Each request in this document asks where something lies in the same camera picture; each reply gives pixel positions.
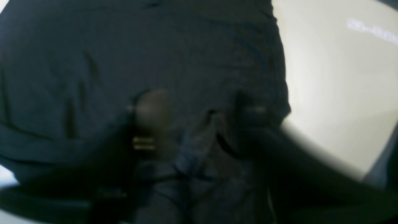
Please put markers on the image right gripper black left finger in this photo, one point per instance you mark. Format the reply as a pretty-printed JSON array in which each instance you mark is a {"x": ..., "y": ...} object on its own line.
[{"x": 95, "y": 188}]

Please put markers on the black T-shirt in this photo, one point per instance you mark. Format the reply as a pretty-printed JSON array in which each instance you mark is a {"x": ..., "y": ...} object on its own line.
[{"x": 71, "y": 68}]

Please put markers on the image right gripper black right finger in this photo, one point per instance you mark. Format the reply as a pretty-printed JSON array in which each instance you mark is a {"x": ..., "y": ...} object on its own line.
[{"x": 304, "y": 190}]

